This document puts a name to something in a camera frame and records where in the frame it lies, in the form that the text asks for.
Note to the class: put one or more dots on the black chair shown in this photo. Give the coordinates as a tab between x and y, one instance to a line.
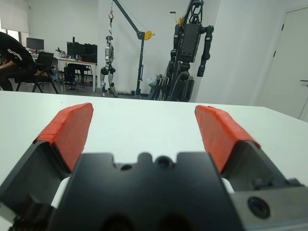
77	72
44	59

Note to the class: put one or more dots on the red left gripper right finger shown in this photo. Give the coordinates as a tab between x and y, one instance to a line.
221	137

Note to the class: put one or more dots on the pale plastic bag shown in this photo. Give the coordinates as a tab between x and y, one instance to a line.
151	81

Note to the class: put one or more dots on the folded black stands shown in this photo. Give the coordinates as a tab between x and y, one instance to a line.
160	87

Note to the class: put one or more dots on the white window blind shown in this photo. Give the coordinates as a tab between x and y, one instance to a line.
14	14

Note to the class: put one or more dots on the white door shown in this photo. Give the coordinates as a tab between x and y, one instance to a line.
288	67

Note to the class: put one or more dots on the white desk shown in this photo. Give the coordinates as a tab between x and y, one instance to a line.
72	62

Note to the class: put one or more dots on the silver humanoid robot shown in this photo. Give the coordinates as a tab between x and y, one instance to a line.
108	54

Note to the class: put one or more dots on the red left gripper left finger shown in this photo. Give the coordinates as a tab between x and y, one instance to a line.
69	134

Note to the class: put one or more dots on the red crane hook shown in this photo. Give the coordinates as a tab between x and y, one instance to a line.
111	16

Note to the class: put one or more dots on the black computer monitor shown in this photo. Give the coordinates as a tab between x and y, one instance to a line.
34	43
75	48

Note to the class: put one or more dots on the yellow crane winch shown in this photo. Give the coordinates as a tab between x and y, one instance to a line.
149	34

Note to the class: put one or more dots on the person in black clothes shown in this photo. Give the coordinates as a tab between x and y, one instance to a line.
16	60

